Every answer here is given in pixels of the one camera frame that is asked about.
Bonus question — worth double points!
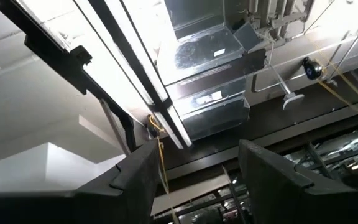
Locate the yellow reel cord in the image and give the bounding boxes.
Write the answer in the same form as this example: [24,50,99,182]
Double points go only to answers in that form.
[309,40,358,125]

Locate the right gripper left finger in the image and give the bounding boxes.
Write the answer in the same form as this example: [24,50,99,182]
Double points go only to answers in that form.
[73,140,162,224]

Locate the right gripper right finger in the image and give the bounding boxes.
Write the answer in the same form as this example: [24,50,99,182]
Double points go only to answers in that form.
[238,139,319,224]

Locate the black cable reel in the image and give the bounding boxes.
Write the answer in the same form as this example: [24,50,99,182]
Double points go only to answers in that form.
[302,57,324,81]

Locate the white ceiling light strip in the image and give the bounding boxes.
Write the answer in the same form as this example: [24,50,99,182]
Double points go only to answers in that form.
[14,0,155,125]
[119,0,194,149]

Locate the silver ventilation duct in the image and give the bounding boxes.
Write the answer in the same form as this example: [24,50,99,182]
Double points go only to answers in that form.
[163,0,267,141]

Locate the black overhead rig beam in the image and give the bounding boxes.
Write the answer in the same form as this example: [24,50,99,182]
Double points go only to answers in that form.
[0,0,138,153]

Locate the white hanging panel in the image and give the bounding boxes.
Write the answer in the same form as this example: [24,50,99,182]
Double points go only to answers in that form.
[150,174,231,215]

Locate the yellow hanging cord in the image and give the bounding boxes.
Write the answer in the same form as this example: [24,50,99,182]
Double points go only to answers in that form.
[147,114,180,224]

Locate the white ceiling fixture on rod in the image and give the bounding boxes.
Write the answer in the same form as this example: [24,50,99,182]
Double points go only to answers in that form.
[265,58,306,110]

